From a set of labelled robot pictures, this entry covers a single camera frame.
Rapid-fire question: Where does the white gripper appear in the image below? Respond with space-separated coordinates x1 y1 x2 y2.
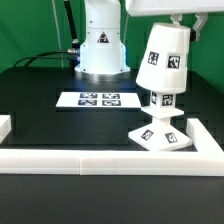
125 0 224 42

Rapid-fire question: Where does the white lamp shade cone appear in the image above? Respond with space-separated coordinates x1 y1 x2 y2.
136 23 190 94

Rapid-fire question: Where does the white lamp bulb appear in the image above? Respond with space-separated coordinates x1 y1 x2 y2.
150 91 176 108

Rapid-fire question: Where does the white lamp base block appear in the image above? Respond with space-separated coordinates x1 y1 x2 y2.
128 106 193 151

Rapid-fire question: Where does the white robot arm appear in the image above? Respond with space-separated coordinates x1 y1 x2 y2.
75 0 224 80

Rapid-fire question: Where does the white U-shaped fence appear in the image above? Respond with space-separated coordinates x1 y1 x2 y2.
0 118 224 176

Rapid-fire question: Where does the white marker sheet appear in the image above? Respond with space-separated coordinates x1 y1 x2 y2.
56 92 141 109

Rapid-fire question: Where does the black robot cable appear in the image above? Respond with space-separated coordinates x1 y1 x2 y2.
13 0 81 68

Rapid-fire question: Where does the grey thin cable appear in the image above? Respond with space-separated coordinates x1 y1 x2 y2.
51 0 65 69

